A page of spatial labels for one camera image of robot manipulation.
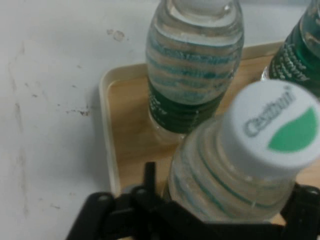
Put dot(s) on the bamboo tray cream rim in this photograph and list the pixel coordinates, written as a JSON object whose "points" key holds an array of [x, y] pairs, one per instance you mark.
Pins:
{"points": [[130, 112]]}

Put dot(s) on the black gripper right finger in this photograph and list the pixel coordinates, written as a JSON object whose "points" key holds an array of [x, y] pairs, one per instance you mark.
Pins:
{"points": [[305, 212]]}

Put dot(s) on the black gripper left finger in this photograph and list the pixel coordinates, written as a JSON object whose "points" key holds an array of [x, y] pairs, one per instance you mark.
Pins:
{"points": [[120, 215]]}

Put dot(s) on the clear water bottle green label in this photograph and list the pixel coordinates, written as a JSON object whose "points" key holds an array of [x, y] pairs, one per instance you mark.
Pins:
{"points": [[292, 62], [250, 130], [195, 62]]}

